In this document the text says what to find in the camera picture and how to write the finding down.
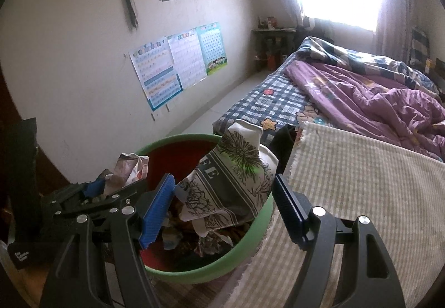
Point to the white wall poster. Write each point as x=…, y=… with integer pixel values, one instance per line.
x=187, y=59

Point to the beige striped mat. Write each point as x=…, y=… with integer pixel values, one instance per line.
x=365, y=182

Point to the white printed paper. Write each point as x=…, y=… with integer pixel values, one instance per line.
x=125, y=169

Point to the small yellow box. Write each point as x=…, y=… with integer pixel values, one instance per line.
x=431, y=66

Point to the white floral printed bag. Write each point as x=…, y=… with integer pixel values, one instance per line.
x=229, y=176

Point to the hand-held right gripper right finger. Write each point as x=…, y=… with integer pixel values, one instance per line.
x=290, y=214

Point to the blue checked bed sheet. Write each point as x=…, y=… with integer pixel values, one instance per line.
x=264, y=102

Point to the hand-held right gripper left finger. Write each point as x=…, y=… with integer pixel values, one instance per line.
x=156, y=214

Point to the dark side table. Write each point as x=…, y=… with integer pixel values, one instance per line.
x=271, y=33

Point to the dark wooden headboard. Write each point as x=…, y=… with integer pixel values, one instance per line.
x=440, y=82

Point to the blue patterned quilt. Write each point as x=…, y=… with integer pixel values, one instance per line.
x=347, y=54

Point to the blue bordered wall poster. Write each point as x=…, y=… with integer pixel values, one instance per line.
x=156, y=75

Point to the red container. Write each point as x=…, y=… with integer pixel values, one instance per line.
x=271, y=62

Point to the purple quilt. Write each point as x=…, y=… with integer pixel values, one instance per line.
x=365, y=99

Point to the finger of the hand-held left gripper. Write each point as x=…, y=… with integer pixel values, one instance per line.
x=94, y=187
x=114, y=198

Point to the blue white checked cushion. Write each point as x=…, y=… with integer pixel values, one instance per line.
x=419, y=45

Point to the red bin with green rim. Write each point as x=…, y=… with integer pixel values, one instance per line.
x=167, y=158

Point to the teal wall poster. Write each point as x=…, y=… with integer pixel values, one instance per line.
x=212, y=49

